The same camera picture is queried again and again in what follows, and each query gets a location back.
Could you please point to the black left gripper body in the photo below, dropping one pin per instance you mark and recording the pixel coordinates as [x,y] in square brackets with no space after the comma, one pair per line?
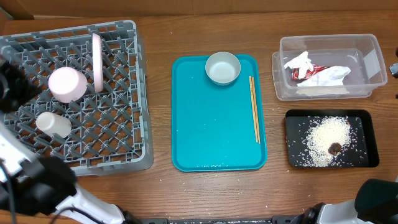
[15,88]

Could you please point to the white paper cup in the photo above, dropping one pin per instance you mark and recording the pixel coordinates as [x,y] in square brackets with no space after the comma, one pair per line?
[51,123]

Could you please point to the small pink bowl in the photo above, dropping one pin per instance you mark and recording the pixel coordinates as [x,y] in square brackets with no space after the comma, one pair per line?
[67,84]

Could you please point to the large white plate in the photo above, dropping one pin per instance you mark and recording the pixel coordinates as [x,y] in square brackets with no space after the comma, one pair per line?
[97,63]

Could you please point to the small white tissue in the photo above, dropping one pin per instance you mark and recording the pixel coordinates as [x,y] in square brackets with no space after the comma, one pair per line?
[302,62]

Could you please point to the pile of white rice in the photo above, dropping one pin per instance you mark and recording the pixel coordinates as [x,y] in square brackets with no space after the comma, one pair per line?
[309,138]

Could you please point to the brown food scrap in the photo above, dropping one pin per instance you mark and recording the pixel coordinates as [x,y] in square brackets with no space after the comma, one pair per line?
[335,149]

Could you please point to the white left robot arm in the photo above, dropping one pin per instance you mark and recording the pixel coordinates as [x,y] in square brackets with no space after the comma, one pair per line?
[31,184]

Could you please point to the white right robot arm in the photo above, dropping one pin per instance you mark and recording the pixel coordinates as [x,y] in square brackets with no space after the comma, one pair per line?
[375,203]

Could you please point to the black food waste tray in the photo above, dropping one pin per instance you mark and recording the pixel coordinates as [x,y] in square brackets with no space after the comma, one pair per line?
[367,127]

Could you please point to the grey dish rack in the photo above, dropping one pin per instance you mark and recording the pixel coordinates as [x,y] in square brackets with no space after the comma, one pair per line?
[110,129]

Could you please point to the teal plastic tray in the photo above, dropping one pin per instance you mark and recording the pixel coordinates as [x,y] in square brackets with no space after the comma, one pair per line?
[212,125]

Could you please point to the grey saucer bowl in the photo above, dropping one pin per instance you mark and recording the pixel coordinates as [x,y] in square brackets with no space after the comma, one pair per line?
[222,68]

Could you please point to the wooden chopstick left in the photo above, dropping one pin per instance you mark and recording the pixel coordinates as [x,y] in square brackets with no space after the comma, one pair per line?
[253,109]

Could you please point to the wooden chopstick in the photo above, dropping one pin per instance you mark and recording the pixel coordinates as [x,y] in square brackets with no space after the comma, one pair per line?
[253,109]

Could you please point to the wooden chopstick right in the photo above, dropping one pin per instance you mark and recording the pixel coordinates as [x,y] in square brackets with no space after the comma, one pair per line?
[255,110]

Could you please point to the red snack wrapper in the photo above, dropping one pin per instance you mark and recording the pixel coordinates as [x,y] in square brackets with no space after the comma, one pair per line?
[296,75]

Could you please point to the clear plastic bin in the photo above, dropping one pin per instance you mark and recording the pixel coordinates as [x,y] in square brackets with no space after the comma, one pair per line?
[361,53]

